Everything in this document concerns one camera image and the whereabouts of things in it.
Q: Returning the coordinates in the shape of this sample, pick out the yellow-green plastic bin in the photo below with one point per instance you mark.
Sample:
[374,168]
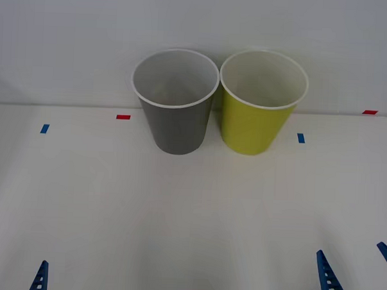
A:
[255,125]

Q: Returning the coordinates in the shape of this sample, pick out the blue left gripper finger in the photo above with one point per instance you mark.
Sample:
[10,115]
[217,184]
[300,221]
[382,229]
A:
[41,279]

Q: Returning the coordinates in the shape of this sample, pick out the grey plastic bin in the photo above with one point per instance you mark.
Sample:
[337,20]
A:
[178,125]

